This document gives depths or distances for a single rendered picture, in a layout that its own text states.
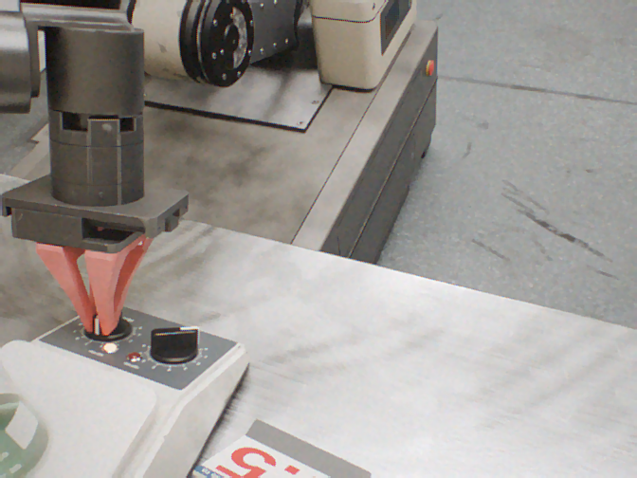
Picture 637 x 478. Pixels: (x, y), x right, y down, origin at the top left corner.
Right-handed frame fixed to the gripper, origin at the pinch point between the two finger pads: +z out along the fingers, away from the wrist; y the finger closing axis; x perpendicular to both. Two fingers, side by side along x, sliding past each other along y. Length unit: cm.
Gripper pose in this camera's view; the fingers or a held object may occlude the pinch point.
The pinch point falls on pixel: (101, 319)
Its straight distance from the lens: 49.0
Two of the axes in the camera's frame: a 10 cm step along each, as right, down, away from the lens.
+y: 9.8, 1.4, -1.3
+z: -0.9, 9.4, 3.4
